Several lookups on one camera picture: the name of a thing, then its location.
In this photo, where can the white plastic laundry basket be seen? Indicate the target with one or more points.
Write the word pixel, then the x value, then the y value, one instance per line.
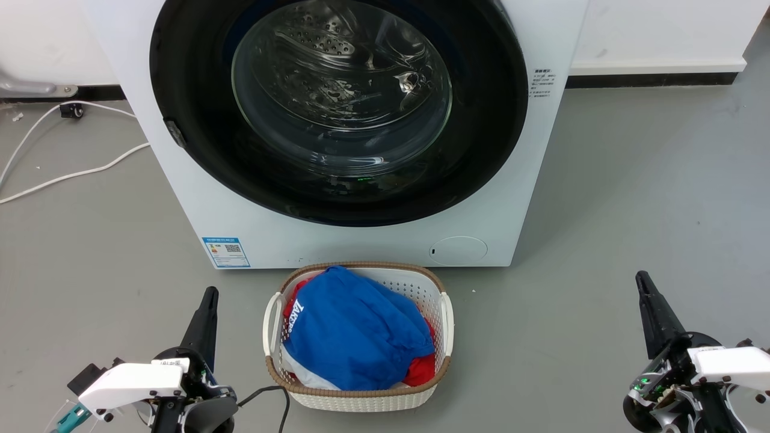
pixel 361 400

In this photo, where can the white garment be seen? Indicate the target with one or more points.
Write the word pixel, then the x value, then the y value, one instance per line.
pixel 301 370

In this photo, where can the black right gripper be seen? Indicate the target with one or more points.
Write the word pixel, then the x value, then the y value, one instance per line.
pixel 671 364

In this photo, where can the white front-load washing machine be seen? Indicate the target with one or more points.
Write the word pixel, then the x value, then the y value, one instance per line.
pixel 361 246

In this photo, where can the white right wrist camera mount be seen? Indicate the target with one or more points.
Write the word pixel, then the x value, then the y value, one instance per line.
pixel 734 361

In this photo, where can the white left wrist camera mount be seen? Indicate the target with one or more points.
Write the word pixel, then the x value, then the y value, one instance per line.
pixel 132 379

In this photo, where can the small black caster wheel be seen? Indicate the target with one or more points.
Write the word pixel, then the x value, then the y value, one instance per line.
pixel 72 110

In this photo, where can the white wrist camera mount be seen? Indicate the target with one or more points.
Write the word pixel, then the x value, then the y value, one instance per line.
pixel 734 361
pixel 132 379

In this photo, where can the grey metal bracket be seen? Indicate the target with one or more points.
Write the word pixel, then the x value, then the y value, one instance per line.
pixel 30 87

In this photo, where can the blue garment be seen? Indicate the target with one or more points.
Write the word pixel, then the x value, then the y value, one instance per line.
pixel 355 331

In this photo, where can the round white filter cover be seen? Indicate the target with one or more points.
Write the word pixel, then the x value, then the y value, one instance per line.
pixel 458 250

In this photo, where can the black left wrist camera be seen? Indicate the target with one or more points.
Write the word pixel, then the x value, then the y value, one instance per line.
pixel 84 377

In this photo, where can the teal connector piece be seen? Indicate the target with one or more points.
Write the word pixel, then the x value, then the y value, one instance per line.
pixel 72 418

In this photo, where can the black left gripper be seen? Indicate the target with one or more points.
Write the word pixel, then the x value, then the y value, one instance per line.
pixel 210 409

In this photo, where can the round black glass washer door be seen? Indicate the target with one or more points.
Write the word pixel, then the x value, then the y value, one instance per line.
pixel 192 90

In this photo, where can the blue energy label sticker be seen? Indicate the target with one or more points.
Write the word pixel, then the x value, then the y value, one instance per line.
pixel 226 252

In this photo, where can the red garment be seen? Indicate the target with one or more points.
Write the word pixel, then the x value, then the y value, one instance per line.
pixel 421 370

